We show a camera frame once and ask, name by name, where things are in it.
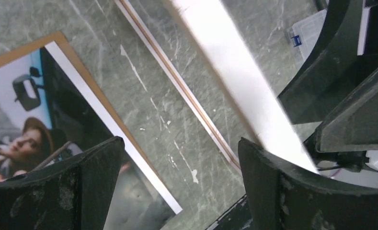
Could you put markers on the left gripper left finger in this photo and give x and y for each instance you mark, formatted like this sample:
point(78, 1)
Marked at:
point(73, 194)

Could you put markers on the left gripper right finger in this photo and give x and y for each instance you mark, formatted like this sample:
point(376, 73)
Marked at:
point(283, 196)

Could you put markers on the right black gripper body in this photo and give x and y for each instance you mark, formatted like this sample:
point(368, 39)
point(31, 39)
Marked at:
point(337, 87)

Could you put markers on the glossy photo print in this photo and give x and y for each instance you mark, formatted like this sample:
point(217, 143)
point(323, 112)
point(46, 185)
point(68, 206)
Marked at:
point(44, 119)

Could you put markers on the wooden picture frame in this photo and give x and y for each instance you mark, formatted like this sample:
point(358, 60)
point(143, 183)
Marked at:
point(217, 39)

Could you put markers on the clear plastic parts box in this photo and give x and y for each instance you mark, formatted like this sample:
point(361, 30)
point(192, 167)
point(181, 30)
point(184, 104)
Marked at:
point(303, 35)

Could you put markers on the brown backing board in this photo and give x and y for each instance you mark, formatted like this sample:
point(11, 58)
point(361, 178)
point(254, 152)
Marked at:
point(68, 60)

